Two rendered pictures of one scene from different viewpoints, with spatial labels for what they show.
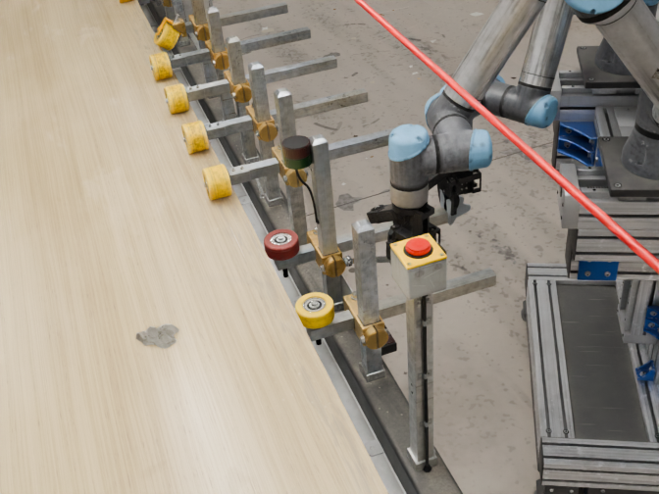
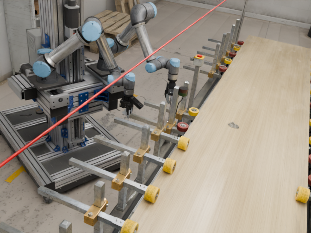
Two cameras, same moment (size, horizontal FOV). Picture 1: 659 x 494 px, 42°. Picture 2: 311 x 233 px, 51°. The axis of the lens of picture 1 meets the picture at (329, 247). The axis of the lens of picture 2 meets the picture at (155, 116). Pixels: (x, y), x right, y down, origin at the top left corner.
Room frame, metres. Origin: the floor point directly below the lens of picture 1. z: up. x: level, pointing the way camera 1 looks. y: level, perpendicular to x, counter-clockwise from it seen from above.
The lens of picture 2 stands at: (3.27, 1.08, 2.14)
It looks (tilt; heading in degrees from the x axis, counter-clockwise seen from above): 32 degrees down; 216
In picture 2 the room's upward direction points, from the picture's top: 7 degrees clockwise
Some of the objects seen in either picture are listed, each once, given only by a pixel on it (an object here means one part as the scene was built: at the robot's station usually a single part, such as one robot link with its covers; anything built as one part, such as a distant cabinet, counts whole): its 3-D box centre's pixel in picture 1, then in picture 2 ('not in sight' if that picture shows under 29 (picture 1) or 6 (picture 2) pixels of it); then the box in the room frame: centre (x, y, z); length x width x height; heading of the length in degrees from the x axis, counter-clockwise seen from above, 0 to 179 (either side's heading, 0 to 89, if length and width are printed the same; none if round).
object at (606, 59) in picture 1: (627, 44); (47, 73); (2.04, -0.82, 1.09); 0.15 x 0.15 x 0.10
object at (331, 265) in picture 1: (325, 253); (170, 126); (1.60, 0.01, 0.85); 0.14 x 0.06 x 0.05; 16
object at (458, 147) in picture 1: (459, 146); (161, 63); (1.42, -0.27, 1.21); 0.11 x 0.11 x 0.08; 3
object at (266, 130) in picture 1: (261, 123); (141, 153); (2.08, 0.15, 0.95); 0.14 x 0.06 x 0.05; 16
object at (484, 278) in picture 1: (403, 304); (169, 110); (1.40, -0.15, 0.84); 0.44 x 0.03 x 0.04; 106
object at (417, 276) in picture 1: (418, 268); (198, 61); (1.09, -0.14, 1.18); 0.07 x 0.07 x 0.08; 16
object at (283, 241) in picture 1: (282, 257); (182, 131); (1.59, 0.11, 0.85); 0.08 x 0.08 x 0.11
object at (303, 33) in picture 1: (235, 47); (83, 208); (2.59, 0.24, 0.95); 0.50 x 0.04 x 0.04; 106
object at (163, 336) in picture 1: (157, 331); (233, 124); (1.30, 0.36, 0.91); 0.09 x 0.07 x 0.02; 73
